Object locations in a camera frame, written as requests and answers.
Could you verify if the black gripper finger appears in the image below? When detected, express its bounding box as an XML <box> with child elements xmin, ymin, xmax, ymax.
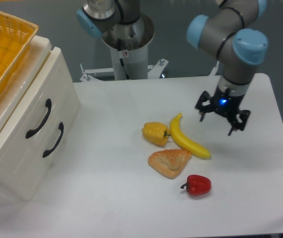
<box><xmin>227</xmin><ymin>110</ymin><xmax>251</xmax><ymax>135</ymax></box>
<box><xmin>195</xmin><ymin>91</ymin><xmax>216</xmax><ymax>121</ymax></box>

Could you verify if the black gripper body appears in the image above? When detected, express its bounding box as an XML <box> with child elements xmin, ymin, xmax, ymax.
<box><xmin>212</xmin><ymin>86</ymin><xmax>244</xmax><ymax>119</ymax></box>

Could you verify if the black top drawer handle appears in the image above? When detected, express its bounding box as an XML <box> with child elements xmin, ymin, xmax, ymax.
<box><xmin>25</xmin><ymin>98</ymin><xmax>52</xmax><ymax>139</ymax></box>

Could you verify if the black drawer handle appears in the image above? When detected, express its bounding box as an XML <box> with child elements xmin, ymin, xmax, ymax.
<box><xmin>42</xmin><ymin>121</ymin><xmax>64</xmax><ymax>158</ymax></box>
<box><xmin>25</xmin><ymin>98</ymin><xmax>52</xmax><ymax>139</ymax></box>

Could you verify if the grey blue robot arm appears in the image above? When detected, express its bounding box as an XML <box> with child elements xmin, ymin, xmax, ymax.
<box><xmin>76</xmin><ymin>0</ymin><xmax>268</xmax><ymax>131</ymax></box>

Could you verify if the white plastic drawer cabinet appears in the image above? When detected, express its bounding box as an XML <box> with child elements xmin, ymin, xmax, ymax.
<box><xmin>0</xmin><ymin>36</ymin><xmax>80</xmax><ymax>200</ymax></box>

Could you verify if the yellow banana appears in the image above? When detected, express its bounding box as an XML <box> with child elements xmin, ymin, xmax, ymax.
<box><xmin>169</xmin><ymin>113</ymin><xmax>211</xmax><ymax>159</ymax></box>

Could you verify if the yellow bell pepper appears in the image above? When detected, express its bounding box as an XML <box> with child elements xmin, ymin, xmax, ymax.
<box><xmin>142</xmin><ymin>122</ymin><xmax>170</xmax><ymax>146</ymax></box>

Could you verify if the brown pastry bread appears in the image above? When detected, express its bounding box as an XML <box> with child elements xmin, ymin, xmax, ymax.
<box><xmin>148</xmin><ymin>149</ymin><xmax>192</xmax><ymax>179</ymax></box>

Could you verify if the red bell pepper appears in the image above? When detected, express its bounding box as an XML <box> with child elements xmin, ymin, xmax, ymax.
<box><xmin>180</xmin><ymin>175</ymin><xmax>212</xmax><ymax>196</ymax></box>

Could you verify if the yellow woven basket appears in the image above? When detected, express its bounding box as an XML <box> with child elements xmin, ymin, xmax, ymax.
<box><xmin>0</xmin><ymin>11</ymin><xmax>39</xmax><ymax>98</ymax></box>

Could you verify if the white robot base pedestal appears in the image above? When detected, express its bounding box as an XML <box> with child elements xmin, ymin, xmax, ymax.
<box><xmin>102</xmin><ymin>13</ymin><xmax>155</xmax><ymax>80</ymax></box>

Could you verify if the black bottom drawer handle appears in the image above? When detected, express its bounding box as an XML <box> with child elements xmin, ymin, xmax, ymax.
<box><xmin>42</xmin><ymin>121</ymin><xmax>64</xmax><ymax>158</ymax></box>

